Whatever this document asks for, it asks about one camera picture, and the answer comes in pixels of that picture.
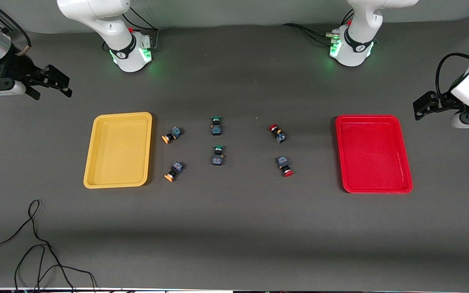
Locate yellow push button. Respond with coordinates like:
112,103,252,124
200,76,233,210
161,126,184,144
164,161,185,182

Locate red push button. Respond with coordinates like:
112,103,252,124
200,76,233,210
276,155,295,177
268,124,287,144

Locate red plastic tray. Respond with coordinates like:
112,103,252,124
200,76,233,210
335,115,414,194

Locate yellow plastic tray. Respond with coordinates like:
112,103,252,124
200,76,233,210
83,112,153,189

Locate green push button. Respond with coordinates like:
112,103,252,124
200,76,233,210
211,146,226,166
210,116,224,136

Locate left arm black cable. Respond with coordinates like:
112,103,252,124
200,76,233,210
435,53,469,98

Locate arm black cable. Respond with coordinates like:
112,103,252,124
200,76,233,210
0,4,31,57
435,53,469,98

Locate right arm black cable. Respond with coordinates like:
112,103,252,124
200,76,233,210
0,4,31,57

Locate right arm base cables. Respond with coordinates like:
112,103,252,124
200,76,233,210
102,6,160,52

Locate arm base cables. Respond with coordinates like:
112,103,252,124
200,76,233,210
281,9,355,46
102,6,160,52

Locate thin black loose cable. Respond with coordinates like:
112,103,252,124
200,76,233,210
0,199,97,293

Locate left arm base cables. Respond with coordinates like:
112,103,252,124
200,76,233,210
281,9,355,46

